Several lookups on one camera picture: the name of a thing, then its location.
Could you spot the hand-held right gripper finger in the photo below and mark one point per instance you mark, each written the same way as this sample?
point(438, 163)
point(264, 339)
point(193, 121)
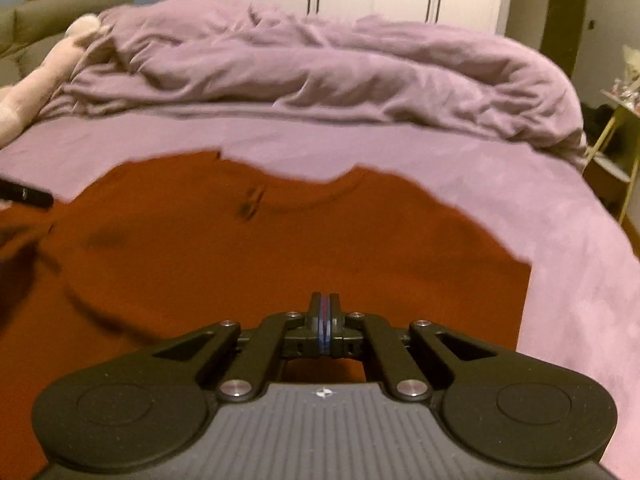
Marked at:
point(331, 327)
point(319, 327)

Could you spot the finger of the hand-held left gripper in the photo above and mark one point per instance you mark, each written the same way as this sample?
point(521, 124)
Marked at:
point(27, 194)

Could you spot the rust orange shirt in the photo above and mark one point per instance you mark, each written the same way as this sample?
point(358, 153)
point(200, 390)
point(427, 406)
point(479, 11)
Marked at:
point(250, 260)

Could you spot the pink plush toy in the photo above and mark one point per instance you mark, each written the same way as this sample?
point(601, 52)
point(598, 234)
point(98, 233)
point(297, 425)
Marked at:
point(40, 85)

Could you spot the olive green sofa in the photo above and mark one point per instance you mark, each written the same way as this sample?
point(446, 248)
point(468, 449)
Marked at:
point(30, 25)

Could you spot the purple bed sheet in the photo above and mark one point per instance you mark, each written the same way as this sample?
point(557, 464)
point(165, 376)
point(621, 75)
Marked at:
point(550, 260)

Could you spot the purple duvet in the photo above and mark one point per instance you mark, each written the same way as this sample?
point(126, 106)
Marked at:
point(300, 70)

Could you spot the yellow side table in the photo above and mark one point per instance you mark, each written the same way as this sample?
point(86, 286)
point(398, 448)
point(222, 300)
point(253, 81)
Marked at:
point(622, 110)

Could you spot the dark vertical post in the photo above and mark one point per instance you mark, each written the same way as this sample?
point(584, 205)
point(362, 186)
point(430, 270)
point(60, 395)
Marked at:
point(565, 5)

